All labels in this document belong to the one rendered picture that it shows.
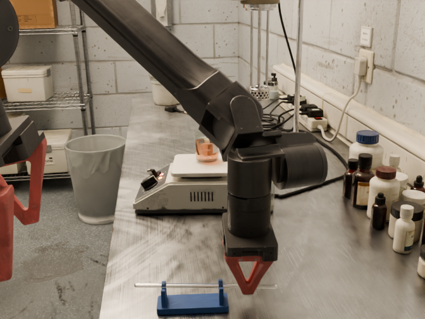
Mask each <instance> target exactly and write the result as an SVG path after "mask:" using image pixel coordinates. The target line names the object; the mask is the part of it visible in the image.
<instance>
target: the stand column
mask: <svg viewBox="0 0 425 319"><path fill-rule="evenodd" d="M303 17H304V0H299V1H298V18H297V50H296V67H295V99H294V116H293V132H299V107H300V78H301V62H302V33H303Z"/></svg>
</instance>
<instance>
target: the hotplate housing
mask: <svg viewBox="0 0 425 319"><path fill-rule="evenodd" d="M172 165H173V163H170V166H169V170H168V174H167V177H166V181H165V184H163V185H162V186H160V187H158V188H156V189H154V190H153V191H151V192H149V193H147V194H146V195H144V196H142V197H140V198H138V199H137V200H134V202H133V208H134V209H135V213H227V197H228V190H227V177H172V176H171V168H172Z"/></svg>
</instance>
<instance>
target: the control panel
mask: <svg viewBox="0 0 425 319"><path fill-rule="evenodd" d="M169 166H170V164H169V165H167V166H165V167H164V168H162V169H160V170H158V171H160V172H161V173H163V174H162V175H159V176H158V177H156V180H157V181H158V183H157V185H156V186H154V187H153V188H152V189H150V190H148V191H145V190H144V188H143V187H142V186H141V185H140V188H139V191H138V193H137V196H136V198H135V200H137V199H138V198H140V197H142V196H144V195H146V194H147V193H149V192H151V191H153V190H154V189H156V188H158V187H160V186H162V185H163V184H165V181H166V177H167V174H168V170H169ZM159 177H161V178H160V179H159Z"/></svg>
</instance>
